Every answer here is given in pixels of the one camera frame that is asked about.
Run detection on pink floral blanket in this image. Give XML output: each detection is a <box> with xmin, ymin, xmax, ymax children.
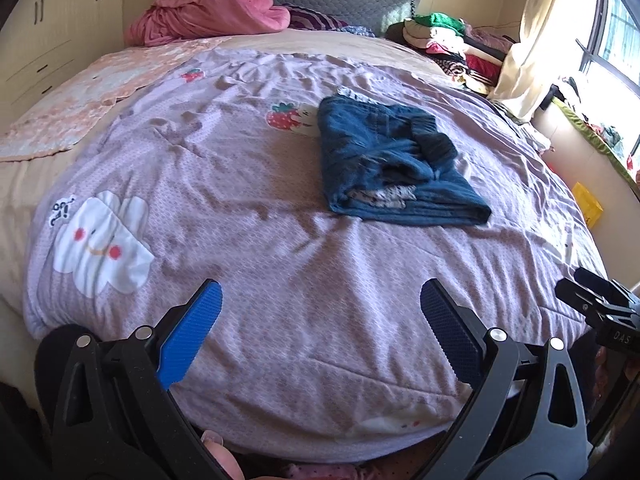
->
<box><xmin>0</xmin><ymin>35</ymin><xmax>236</xmax><ymax>161</ymax></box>

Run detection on cream wardrobe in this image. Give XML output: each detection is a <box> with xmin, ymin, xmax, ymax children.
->
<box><xmin>0</xmin><ymin>0</ymin><xmax>128</xmax><ymax>126</ymax></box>

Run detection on purple striped cloth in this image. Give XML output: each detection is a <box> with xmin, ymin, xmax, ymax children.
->
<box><xmin>282</xmin><ymin>4</ymin><xmax>351</xmax><ymax>31</ymax></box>

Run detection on blue denim pants lace trim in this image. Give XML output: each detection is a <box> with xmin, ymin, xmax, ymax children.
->
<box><xmin>316</xmin><ymin>87</ymin><xmax>493</xmax><ymax>228</ymax></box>

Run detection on green-edged sill mat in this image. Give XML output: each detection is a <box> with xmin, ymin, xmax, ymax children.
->
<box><xmin>550</xmin><ymin>95</ymin><xmax>640</xmax><ymax>181</ymax></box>

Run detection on bed with beige sheet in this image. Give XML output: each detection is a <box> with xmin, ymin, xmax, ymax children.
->
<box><xmin>0</xmin><ymin>27</ymin><xmax>611</xmax><ymax>466</ymax></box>

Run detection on cream curtain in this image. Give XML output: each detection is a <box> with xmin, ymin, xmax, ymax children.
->
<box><xmin>487</xmin><ymin>0</ymin><xmax>601</xmax><ymax>123</ymax></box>

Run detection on purple printed quilt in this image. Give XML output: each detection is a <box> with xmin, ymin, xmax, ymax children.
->
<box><xmin>22</xmin><ymin>47</ymin><xmax>608</xmax><ymax>463</ymax></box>

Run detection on pink crumpled blanket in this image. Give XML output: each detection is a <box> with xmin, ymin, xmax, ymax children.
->
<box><xmin>124</xmin><ymin>0</ymin><xmax>292</xmax><ymax>48</ymax></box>

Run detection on person's left hand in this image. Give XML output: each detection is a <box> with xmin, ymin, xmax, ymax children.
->
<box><xmin>200</xmin><ymin>430</ymin><xmax>246</xmax><ymax>480</ymax></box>

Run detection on yellow box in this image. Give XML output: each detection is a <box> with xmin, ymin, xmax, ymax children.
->
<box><xmin>570</xmin><ymin>181</ymin><xmax>605</xmax><ymax>226</ymax></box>

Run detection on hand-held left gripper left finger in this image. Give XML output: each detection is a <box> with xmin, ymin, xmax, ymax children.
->
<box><xmin>37</xmin><ymin>279</ymin><xmax>233</xmax><ymax>480</ymax></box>

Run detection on pink dotted clothing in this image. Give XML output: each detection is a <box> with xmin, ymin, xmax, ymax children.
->
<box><xmin>280</xmin><ymin>460</ymin><xmax>391</xmax><ymax>480</ymax></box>

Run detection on pile of folded clothes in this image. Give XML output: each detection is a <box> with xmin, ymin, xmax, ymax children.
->
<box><xmin>385</xmin><ymin>11</ymin><xmax>516</xmax><ymax>96</ymax></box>

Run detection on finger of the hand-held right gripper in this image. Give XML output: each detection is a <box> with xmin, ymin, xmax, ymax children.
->
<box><xmin>572</xmin><ymin>266</ymin><xmax>640</xmax><ymax>307</ymax></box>
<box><xmin>555</xmin><ymin>279</ymin><xmax>623</xmax><ymax>328</ymax></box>

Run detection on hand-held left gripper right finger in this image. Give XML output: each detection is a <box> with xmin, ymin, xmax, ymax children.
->
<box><xmin>420</xmin><ymin>278</ymin><xmax>593</xmax><ymax>480</ymax></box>

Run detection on window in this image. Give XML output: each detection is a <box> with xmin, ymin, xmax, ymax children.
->
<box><xmin>575</xmin><ymin>0</ymin><xmax>640</xmax><ymax>181</ymax></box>

